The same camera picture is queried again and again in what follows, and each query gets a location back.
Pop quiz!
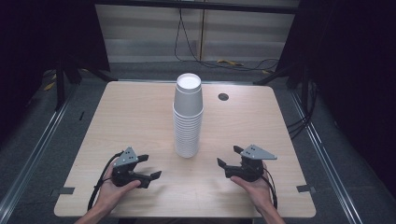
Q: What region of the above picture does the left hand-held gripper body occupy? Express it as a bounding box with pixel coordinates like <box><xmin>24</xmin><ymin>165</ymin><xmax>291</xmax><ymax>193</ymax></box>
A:
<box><xmin>111</xmin><ymin>147</ymin><xmax>141</xmax><ymax>188</ymax></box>

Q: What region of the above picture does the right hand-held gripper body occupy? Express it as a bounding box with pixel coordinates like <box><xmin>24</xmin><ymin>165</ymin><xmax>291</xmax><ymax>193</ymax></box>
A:
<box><xmin>240</xmin><ymin>144</ymin><xmax>278</xmax><ymax>183</ymax></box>

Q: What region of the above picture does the stack of white paper cups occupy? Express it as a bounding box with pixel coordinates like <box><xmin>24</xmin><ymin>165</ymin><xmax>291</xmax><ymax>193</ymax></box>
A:
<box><xmin>172</xmin><ymin>72</ymin><xmax>205</xmax><ymax>159</ymax></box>

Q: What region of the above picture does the person's right hand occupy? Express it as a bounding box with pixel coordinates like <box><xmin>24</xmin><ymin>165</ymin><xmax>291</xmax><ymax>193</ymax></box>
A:
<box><xmin>231</xmin><ymin>161</ymin><xmax>275</xmax><ymax>216</ymax></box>

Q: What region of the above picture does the person's left hand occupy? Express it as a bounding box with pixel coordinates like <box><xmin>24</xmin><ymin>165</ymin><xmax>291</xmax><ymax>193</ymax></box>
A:
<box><xmin>93</xmin><ymin>177</ymin><xmax>142</xmax><ymax>216</ymax></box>

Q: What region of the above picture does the black metal stand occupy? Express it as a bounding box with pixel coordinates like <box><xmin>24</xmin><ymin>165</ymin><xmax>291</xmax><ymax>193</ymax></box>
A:
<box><xmin>252</xmin><ymin>61</ymin><xmax>313</xmax><ymax>105</ymax></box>
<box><xmin>54</xmin><ymin>57</ymin><xmax>118</xmax><ymax>112</ymax></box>

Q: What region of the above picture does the black curtain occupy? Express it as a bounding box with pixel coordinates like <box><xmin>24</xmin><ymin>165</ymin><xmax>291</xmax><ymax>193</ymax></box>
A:
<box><xmin>275</xmin><ymin>0</ymin><xmax>396</xmax><ymax>200</ymax></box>
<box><xmin>0</xmin><ymin>0</ymin><xmax>111</xmax><ymax>147</ymax></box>

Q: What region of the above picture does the black overhead bar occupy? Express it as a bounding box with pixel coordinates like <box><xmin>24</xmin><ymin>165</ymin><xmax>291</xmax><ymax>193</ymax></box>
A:
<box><xmin>92</xmin><ymin>0</ymin><xmax>301</xmax><ymax>15</ymax></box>

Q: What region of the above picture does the right hand-held gripper black cable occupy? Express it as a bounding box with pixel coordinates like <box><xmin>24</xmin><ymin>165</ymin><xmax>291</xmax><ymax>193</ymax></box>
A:
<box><xmin>262</xmin><ymin>163</ymin><xmax>279</xmax><ymax>210</ymax></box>

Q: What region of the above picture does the hand-held gripper black cable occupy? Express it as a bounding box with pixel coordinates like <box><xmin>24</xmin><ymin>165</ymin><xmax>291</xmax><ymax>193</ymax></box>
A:
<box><xmin>262</xmin><ymin>163</ymin><xmax>279</xmax><ymax>210</ymax></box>
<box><xmin>87</xmin><ymin>150</ymin><xmax>125</xmax><ymax>212</ymax></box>

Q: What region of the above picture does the left hand-held gripper black cable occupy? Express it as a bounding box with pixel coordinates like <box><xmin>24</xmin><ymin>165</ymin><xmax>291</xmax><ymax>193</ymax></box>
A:
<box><xmin>87</xmin><ymin>150</ymin><xmax>125</xmax><ymax>212</ymax></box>

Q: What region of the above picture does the bundle of black floor cables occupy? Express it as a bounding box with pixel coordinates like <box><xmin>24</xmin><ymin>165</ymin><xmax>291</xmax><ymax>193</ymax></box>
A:
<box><xmin>286</xmin><ymin>81</ymin><xmax>319</xmax><ymax>140</ymax></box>

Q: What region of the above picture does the metal floor rail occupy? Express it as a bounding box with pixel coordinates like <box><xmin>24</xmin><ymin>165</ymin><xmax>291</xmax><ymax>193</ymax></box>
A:
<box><xmin>289</xmin><ymin>89</ymin><xmax>364</xmax><ymax>224</ymax></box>
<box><xmin>0</xmin><ymin>83</ymin><xmax>78</xmax><ymax>217</ymax></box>

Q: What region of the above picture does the black hanging cable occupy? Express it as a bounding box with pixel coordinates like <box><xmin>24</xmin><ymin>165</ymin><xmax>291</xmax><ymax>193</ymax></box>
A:
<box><xmin>173</xmin><ymin>7</ymin><xmax>280</xmax><ymax>73</ymax></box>

